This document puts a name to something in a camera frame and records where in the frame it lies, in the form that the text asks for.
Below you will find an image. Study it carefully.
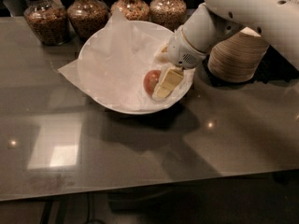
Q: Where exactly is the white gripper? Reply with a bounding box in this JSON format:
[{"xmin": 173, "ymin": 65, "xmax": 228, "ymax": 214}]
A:
[{"xmin": 152, "ymin": 26, "xmax": 206, "ymax": 101}]

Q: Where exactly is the red apple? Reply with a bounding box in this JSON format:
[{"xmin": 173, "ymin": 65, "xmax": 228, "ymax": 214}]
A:
[{"xmin": 143, "ymin": 70, "xmax": 161, "ymax": 95}]

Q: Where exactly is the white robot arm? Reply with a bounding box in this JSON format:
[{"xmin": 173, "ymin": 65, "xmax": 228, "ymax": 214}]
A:
[{"xmin": 152, "ymin": 0, "xmax": 299, "ymax": 100}]

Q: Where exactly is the white bowl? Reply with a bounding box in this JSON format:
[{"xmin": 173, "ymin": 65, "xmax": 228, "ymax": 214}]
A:
[{"xmin": 77, "ymin": 20, "xmax": 196, "ymax": 116}]

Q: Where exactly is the black tray under bowl stacks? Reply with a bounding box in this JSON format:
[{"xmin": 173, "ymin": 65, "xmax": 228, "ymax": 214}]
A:
[{"xmin": 202, "ymin": 47, "xmax": 299, "ymax": 87}]

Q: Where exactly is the white paper liner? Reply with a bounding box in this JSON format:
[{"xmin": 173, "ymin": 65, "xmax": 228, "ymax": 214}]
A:
[{"xmin": 57, "ymin": 9, "xmax": 194, "ymax": 112}]

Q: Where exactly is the glass jar of light cereal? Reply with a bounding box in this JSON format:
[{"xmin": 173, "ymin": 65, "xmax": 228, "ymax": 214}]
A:
[{"xmin": 149, "ymin": 0, "xmax": 187, "ymax": 31}]

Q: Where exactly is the glass jar of colourful cereal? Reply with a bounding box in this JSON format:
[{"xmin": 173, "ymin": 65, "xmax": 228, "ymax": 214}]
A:
[{"xmin": 110, "ymin": 0, "xmax": 150, "ymax": 21}]

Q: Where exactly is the front stack of paper bowls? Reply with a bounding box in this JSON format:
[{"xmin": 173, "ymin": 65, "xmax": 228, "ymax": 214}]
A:
[{"xmin": 207, "ymin": 27, "xmax": 269, "ymax": 83}]

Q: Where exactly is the glass jar of brown cereal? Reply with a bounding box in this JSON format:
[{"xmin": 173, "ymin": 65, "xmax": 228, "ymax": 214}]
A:
[{"xmin": 67, "ymin": 0, "xmax": 109, "ymax": 41}]

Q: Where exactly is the glass jar of cereal, leftmost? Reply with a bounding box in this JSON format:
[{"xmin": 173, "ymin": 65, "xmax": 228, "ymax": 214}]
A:
[{"xmin": 24, "ymin": 0, "xmax": 70, "ymax": 46}]

